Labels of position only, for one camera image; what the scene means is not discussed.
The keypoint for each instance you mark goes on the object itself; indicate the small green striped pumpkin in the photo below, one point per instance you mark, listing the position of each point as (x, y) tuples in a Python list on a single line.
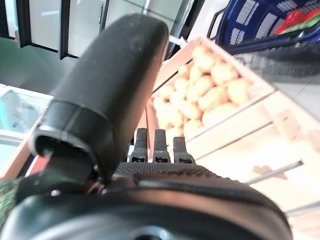
[(7, 200)]

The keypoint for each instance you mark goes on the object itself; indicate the glass door refrigerator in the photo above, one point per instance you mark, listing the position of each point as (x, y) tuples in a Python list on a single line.
[(82, 25)]

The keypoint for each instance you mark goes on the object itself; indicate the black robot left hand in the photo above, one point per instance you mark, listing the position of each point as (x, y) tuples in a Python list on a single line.
[(105, 95)]

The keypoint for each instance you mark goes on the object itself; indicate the blue plastic shopping basket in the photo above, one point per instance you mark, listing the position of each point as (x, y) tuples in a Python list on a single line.
[(228, 22)]

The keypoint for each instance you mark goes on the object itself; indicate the wooden cabbage crate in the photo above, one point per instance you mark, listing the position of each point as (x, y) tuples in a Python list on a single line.
[(275, 195)]

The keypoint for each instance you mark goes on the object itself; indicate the red bell pepper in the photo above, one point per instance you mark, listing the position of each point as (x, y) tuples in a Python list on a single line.
[(292, 21)]

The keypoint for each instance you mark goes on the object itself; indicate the brown potato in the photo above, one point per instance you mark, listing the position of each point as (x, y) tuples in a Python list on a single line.
[(191, 110), (181, 85), (167, 93), (223, 73), (192, 128), (238, 91), (205, 58)]

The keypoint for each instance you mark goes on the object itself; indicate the wooden vegetable display stand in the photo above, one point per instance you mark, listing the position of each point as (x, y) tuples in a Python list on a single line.
[(22, 150)]

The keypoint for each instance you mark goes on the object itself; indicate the wooden potato crate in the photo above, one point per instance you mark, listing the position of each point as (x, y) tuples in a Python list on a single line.
[(240, 122)]

